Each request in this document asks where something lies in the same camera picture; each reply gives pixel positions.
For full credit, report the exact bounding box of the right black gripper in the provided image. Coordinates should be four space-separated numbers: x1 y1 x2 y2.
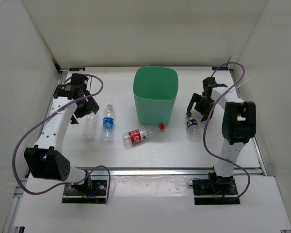
187 93 216 122

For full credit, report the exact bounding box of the small pepsi bottle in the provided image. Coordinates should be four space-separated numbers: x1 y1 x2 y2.
186 113 200 142

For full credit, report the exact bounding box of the blue label water bottle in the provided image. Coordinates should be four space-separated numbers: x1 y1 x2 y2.
100 103 115 144

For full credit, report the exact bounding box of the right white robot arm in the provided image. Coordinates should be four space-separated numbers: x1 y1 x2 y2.
186 77 256 195

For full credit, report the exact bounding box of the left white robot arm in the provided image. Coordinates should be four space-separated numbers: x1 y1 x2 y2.
24 73 99 194

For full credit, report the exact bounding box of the green plastic bin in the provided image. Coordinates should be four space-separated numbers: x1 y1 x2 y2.
133 66 178 125

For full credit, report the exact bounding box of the clear unlabelled plastic bottle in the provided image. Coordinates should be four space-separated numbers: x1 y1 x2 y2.
82 113 97 140

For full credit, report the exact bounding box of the red label plastic bottle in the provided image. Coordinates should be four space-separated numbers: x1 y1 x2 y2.
122 124 165 149

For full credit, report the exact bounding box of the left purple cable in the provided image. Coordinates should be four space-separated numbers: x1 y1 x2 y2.
12 73 111 203

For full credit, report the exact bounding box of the purple cable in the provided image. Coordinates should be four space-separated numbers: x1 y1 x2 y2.
12 73 111 203
202 62 252 203

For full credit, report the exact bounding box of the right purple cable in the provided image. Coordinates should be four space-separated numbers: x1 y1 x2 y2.
202 62 252 203

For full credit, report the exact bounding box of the aluminium rail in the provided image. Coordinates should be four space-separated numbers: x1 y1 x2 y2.
77 167 265 176

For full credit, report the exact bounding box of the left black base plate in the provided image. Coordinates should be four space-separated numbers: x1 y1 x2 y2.
62 176 109 204

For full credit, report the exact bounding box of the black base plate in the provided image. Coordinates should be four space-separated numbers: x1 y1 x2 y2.
62 176 109 204
187 178 240 205

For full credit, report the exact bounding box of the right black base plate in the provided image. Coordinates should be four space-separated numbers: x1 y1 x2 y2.
187 178 240 205

